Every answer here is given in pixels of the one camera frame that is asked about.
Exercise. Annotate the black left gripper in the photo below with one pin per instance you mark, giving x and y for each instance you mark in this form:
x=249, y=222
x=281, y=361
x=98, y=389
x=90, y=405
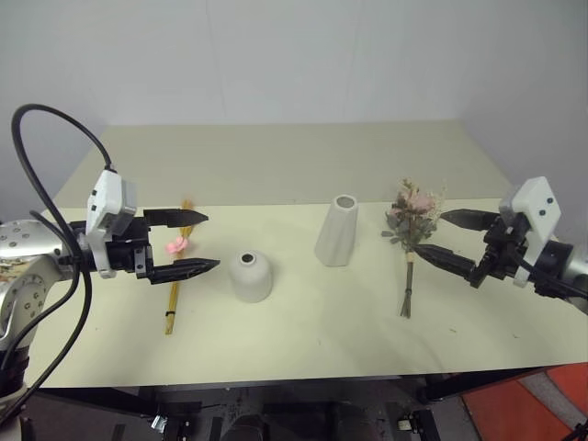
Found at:
x=124, y=255

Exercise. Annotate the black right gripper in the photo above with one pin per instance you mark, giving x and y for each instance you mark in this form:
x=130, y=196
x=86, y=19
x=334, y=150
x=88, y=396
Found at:
x=503, y=257

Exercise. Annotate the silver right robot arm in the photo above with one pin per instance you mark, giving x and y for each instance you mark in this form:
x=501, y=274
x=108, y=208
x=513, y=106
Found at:
x=576, y=266

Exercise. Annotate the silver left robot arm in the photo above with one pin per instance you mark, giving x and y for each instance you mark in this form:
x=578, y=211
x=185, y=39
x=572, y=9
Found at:
x=28, y=285

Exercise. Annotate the short white dome vase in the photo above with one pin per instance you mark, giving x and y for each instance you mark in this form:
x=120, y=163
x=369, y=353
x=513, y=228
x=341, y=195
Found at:
x=251, y=280

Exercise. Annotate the tall white tapered vase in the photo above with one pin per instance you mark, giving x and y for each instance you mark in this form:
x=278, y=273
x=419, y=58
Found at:
x=337, y=234

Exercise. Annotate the dried pink flower bouquet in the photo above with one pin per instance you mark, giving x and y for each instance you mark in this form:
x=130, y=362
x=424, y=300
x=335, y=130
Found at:
x=415, y=220

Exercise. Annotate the yellow stem pink blossom flower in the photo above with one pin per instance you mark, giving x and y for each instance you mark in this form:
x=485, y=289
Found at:
x=174, y=298

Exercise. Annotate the orange red panel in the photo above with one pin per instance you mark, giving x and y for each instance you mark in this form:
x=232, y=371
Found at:
x=519, y=409

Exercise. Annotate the dark rounded brown shape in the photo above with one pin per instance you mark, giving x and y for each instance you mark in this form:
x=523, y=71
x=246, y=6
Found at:
x=250, y=429

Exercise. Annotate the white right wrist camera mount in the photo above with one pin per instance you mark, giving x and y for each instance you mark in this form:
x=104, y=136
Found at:
x=538, y=197

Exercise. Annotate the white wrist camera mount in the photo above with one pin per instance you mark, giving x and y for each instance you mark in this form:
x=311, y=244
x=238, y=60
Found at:
x=538, y=197
x=105, y=195

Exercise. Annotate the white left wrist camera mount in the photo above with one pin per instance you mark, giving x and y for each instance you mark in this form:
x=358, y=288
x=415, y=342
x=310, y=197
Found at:
x=105, y=195

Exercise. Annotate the black table frame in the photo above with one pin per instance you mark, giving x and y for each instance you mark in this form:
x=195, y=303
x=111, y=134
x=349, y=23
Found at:
x=321, y=404

